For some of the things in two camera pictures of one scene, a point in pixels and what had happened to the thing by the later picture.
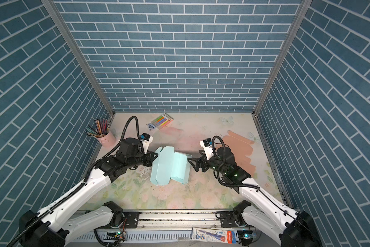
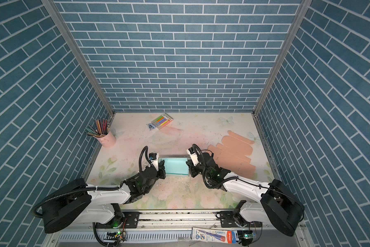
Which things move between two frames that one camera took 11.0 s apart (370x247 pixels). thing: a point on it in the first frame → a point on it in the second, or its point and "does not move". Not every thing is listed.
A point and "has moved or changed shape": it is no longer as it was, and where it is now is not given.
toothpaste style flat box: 214,235 does not move
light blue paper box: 169,164 has moved or changed shape
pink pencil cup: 108,140 does not move
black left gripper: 150,158 → 162,170
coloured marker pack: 162,121 does not move
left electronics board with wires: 116,236 does not move
